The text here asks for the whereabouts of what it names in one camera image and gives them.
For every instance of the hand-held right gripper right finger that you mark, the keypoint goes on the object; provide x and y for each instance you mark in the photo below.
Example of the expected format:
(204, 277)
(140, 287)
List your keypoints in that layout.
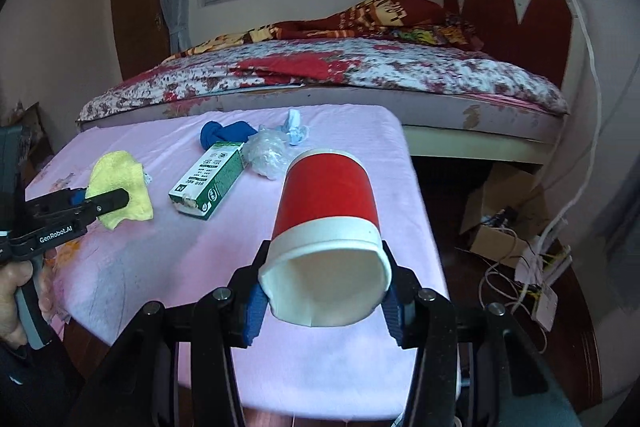
(395, 319)

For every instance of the clear plastic bag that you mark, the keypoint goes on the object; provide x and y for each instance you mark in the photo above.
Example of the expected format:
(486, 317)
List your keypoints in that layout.
(267, 154)

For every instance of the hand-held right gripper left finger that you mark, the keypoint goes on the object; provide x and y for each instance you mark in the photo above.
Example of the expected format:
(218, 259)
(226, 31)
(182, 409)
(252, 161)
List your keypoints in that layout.
(252, 317)

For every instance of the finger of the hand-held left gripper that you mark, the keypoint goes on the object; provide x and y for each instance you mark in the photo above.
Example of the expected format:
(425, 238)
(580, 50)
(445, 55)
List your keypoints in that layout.
(77, 195)
(107, 198)

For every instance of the yellow cloth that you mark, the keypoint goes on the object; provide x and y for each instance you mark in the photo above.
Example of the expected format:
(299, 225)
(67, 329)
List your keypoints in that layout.
(122, 172)

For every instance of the red patterned blanket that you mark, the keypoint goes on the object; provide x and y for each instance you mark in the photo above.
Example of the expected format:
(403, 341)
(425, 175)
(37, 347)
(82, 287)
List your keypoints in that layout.
(380, 12)

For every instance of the white router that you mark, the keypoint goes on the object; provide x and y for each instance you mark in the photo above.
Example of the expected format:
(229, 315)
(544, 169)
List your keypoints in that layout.
(547, 304)

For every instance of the green white carton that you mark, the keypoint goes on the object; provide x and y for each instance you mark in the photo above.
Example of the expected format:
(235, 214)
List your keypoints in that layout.
(210, 177)

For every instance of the red heart-shaped headboard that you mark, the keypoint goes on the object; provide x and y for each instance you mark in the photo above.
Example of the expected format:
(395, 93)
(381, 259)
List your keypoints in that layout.
(530, 32)

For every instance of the white blue wrapper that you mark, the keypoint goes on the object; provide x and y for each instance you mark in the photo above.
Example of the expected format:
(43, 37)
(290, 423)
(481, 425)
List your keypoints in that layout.
(295, 127)

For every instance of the red white floral bedsheet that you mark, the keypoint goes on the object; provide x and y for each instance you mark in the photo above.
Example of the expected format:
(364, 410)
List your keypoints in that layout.
(400, 67)

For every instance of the red paper cup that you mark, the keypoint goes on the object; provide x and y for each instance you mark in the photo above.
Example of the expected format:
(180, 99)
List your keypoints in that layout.
(325, 197)

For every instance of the blue sock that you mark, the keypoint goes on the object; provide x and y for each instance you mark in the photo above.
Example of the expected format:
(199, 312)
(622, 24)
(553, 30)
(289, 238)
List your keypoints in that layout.
(220, 134)

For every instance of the person's left hand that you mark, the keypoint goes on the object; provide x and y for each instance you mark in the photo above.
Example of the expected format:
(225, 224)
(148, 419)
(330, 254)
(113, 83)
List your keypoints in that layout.
(10, 302)

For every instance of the cardboard box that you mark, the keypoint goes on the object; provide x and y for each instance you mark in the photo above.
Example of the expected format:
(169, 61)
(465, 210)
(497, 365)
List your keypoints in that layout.
(495, 192)

